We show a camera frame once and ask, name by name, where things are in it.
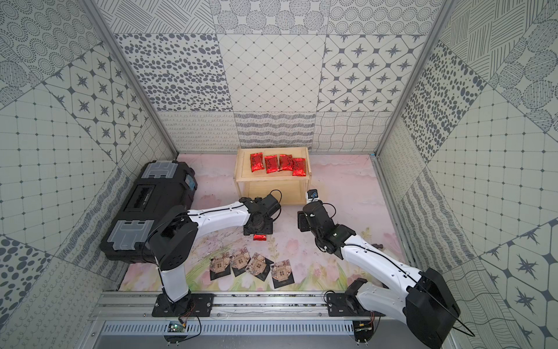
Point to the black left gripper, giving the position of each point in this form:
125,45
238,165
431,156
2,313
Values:
258,227

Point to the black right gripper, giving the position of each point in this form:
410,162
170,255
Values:
302,222

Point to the red tea bag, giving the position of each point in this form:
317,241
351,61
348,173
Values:
256,162
286,162
259,237
271,164
299,167

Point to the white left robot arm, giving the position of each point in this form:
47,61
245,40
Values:
171,241

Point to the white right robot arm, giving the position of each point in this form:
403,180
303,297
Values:
420,299

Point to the light wooden shelf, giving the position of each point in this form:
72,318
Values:
259,183

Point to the brown patterned tea bag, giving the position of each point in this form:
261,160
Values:
259,266
282,274
219,267
239,260

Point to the black plastic toolbox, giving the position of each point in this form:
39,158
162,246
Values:
160,186

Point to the green circuit board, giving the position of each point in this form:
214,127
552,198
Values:
176,327

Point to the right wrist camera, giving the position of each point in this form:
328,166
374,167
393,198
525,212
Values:
312,195

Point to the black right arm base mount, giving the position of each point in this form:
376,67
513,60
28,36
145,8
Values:
346,304

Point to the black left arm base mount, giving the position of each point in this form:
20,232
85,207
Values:
193,304

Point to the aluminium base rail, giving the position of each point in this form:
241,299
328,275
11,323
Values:
233,313

